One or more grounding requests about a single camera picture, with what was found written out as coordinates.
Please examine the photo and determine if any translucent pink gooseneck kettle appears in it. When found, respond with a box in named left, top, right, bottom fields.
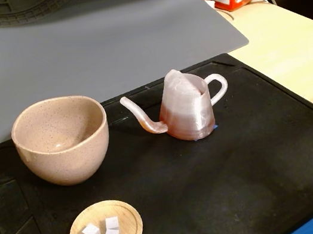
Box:
left=115, top=60, right=238, bottom=152

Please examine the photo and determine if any speckled beige ceramic cup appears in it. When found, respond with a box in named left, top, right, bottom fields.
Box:
left=5, top=89, right=118, bottom=195

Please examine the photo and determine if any blue tape marker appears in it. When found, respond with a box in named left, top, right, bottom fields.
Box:
left=191, top=123, right=220, bottom=142

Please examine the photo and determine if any black rubber work mat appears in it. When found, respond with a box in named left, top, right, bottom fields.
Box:
left=0, top=38, right=313, bottom=234

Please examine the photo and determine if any grey flexible sheet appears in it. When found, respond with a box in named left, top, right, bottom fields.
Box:
left=0, top=0, right=261, bottom=150

